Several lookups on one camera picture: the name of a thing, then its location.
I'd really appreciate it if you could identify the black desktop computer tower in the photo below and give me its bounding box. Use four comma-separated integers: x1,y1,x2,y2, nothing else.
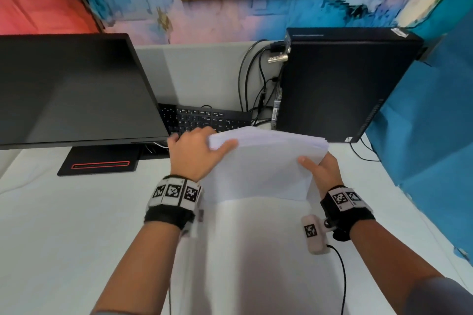
271,28,424,143

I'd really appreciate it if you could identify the white wrist camera with marker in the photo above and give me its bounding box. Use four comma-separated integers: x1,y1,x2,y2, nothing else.
302,214,332,255

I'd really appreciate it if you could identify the black monitor stand base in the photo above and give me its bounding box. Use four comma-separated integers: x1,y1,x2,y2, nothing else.
57,144,142,177

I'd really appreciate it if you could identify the black camera cable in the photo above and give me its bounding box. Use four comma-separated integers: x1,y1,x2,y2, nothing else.
327,245,348,315

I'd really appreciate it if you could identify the left wristband with marker tags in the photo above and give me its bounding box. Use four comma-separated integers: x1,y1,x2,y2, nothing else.
144,175,204,238

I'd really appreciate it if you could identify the grey desk partition panel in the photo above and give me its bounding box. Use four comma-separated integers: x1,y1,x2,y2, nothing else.
134,40,286,112

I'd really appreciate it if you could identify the right wristband with marker tags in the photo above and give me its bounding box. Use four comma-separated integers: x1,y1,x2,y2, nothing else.
319,186,376,242

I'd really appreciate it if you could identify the person's right hand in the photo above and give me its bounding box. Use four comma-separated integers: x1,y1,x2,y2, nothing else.
297,152,346,197

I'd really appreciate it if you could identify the black power cable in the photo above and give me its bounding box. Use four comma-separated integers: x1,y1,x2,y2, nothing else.
349,135,381,162

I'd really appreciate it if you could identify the blue plastic sheet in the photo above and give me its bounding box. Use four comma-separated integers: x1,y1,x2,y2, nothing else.
364,0,473,266

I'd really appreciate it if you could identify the stack of white paper sheets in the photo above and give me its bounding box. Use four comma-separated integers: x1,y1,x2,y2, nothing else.
201,126,329,204

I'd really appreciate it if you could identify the person's left forearm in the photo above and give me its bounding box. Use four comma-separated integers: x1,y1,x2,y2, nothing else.
90,221,182,315

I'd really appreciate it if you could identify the person's right forearm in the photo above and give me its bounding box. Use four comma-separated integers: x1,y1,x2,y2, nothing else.
349,220,473,315

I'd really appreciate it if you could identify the black computer monitor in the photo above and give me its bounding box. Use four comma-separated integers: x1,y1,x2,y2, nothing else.
0,33,170,151

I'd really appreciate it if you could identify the bundle of black computer cables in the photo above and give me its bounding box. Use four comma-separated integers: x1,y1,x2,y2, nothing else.
237,39,286,127

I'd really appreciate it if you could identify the wristband with marker tags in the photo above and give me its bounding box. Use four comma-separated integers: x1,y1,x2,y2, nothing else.
319,186,376,242
144,175,204,238

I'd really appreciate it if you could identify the black keyboard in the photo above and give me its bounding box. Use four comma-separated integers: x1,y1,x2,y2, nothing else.
158,103,253,139

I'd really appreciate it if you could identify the person's left hand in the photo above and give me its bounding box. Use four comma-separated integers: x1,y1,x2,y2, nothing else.
167,127,238,183

